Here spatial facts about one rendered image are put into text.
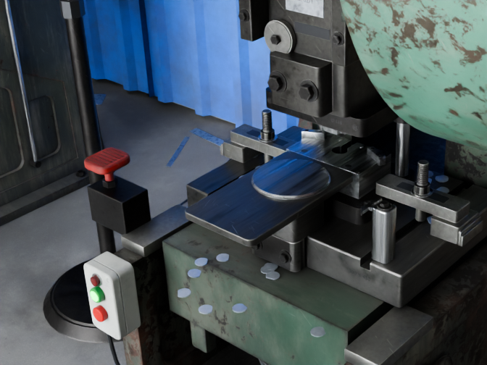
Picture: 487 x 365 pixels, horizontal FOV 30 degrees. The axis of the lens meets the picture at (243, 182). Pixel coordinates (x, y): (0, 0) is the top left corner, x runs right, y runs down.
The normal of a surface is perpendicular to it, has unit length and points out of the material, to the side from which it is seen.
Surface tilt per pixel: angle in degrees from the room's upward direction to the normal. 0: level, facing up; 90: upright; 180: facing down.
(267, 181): 0
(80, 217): 0
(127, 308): 90
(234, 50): 90
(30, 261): 0
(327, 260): 90
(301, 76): 90
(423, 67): 118
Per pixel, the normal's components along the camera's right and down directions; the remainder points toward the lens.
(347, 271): -0.67, 0.39
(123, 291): 0.74, 0.29
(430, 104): -0.50, 0.84
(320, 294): -0.05, -0.87
